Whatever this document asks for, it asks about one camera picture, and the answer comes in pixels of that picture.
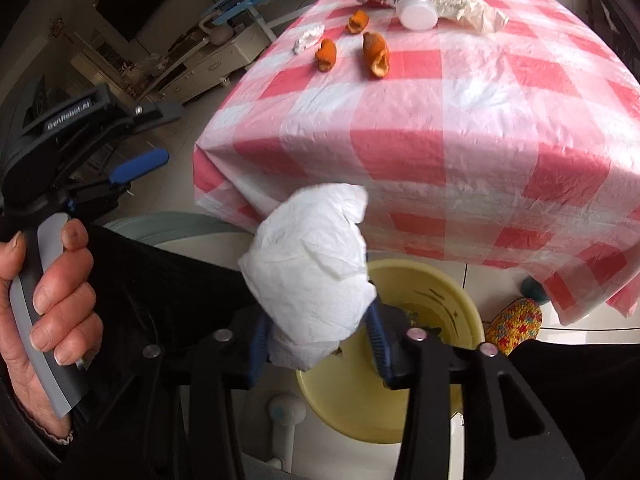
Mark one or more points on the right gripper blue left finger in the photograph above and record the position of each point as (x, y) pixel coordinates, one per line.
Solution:
(258, 354)

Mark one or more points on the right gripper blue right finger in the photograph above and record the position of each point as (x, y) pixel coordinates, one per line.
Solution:
(381, 345)

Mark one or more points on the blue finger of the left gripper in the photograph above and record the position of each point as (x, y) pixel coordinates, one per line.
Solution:
(139, 166)

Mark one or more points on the large white tissue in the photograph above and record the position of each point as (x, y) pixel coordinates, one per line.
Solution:
(307, 268)

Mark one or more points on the small white tissue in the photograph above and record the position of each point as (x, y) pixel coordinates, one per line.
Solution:
(308, 39)

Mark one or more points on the yellow plastic trash basin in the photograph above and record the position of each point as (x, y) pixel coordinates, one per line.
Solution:
(345, 390)

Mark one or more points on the person's left hand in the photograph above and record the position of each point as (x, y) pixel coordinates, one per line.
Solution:
(67, 326)

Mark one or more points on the teal sofa armrest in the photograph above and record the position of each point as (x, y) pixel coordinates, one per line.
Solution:
(161, 227)

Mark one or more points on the cream tv cabinet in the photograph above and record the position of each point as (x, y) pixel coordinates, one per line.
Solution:
(203, 66)

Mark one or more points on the pink kettlebell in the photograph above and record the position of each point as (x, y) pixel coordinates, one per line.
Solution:
(218, 35)

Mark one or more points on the colourful knitted slipper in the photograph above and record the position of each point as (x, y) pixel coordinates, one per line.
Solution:
(520, 321)

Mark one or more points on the orange peel piece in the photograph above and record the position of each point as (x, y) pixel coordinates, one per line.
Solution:
(358, 22)
(326, 55)
(376, 55)

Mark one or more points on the pink white checkered tablecloth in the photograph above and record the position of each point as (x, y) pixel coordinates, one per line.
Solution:
(518, 149)

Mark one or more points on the orange peel piece near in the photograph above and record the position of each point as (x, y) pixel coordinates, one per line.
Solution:
(376, 55)

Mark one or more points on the orange peel piece far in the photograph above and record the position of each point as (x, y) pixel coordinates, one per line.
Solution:
(358, 22)

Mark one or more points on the crumpled white paper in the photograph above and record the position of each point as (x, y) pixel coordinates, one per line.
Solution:
(477, 15)

